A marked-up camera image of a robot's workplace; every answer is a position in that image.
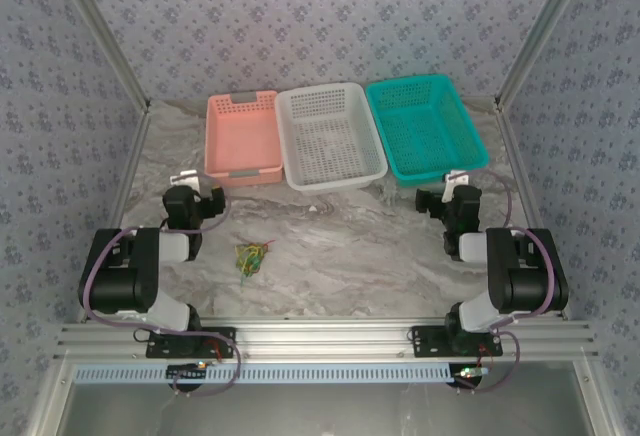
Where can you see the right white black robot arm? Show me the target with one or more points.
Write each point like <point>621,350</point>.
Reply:
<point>525,281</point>

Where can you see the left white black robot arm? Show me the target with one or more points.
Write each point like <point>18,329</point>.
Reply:
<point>120,276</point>

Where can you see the teal plastic basket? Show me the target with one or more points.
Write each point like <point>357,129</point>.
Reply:
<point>425,131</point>

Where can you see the pink plastic basket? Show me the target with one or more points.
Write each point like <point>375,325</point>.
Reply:
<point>240,141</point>

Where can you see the white plastic basket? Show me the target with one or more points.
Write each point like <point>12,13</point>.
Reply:
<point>330,141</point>

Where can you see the left small controller board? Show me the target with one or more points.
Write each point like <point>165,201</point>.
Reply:
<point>185,371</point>

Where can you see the small controller board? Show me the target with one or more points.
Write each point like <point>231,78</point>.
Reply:
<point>185,371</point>
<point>470,376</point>

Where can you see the right small controller board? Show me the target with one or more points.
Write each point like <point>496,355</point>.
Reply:
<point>470,376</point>

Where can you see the grey metal sheet panel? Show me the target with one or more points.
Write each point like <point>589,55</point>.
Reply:
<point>320,411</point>

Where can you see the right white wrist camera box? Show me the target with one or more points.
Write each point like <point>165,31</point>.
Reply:
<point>456,181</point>

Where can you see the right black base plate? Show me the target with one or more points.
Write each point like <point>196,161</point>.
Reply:
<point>425,341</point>

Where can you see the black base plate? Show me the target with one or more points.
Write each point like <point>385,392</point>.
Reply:
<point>220,336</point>
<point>425,341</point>

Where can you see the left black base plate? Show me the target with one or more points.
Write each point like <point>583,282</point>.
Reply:
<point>220,336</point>

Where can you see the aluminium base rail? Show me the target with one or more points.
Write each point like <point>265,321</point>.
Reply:
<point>325,338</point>

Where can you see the aluminium frame post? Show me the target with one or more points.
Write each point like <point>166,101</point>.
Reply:
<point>102,31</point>
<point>542,31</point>

